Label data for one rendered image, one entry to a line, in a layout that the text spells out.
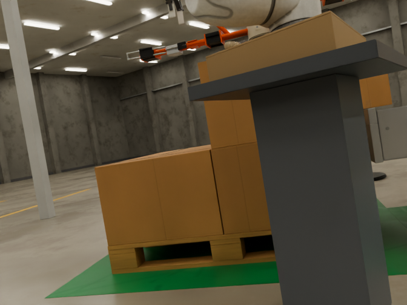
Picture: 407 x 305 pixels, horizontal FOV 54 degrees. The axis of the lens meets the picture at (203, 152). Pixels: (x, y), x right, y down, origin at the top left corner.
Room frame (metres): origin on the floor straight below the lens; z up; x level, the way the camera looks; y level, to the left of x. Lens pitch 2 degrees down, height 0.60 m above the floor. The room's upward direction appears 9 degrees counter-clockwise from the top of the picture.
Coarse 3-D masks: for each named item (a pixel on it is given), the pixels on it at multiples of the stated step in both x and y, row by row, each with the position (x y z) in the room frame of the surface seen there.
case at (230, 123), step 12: (204, 72) 1.82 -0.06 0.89; (216, 108) 1.81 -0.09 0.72; (228, 108) 1.80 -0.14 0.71; (240, 108) 1.79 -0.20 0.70; (216, 120) 1.81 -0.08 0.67; (228, 120) 1.80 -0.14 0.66; (240, 120) 1.79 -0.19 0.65; (252, 120) 1.77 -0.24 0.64; (216, 132) 1.82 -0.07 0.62; (228, 132) 1.80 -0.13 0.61; (240, 132) 1.79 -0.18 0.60; (252, 132) 1.78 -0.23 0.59; (216, 144) 1.82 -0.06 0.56; (228, 144) 1.81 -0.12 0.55; (240, 144) 1.79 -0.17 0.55
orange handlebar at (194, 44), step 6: (240, 30) 1.93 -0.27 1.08; (246, 30) 1.92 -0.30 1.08; (222, 36) 1.96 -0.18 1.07; (228, 36) 1.95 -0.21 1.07; (234, 36) 1.98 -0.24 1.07; (240, 36) 1.98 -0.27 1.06; (192, 42) 2.00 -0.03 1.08; (198, 42) 1.99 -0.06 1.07; (204, 42) 1.98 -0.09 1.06; (186, 48) 2.05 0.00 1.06; (192, 48) 2.03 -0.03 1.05; (162, 54) 2.09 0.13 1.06
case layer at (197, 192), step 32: (128, 160) 2.18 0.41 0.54; (160, 160) 1.89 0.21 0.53; (192, 160) 1.85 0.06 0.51; (224, 160) 1.81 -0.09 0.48; (256, 160) 1.78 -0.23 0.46; (128, 192) 1.93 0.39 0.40; (160, 192) 1.89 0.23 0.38; (192, 192) 1.85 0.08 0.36; (224, 192) 1.82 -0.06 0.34; (256, 192) 1.78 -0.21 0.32; (128, 224) 1.94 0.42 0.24; (160, 224) 1.90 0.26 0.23; (192, 224) 1.86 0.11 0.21; (224, 224) 1.82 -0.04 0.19; (256, 224) 1.79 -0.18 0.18
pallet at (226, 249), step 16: (176, 240) 1.88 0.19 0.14; (192, 240) 1.86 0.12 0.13; (208, 240) 1.84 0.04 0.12; (224, 240) 1.82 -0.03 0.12; (240, 240) 1.82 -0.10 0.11; (112, 256) 1.97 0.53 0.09; (128, 256) 1.95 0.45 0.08; (144, 256) 2.03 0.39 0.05; (208, 256) 1.94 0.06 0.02; (224, 256) 1.83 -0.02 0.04; (240, 256) 1.81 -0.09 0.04; (256, 256) 1.82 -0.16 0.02; (272, 256) 1.78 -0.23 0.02; (112, 272) 1.97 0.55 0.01; (128, 272) 1.95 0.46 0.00
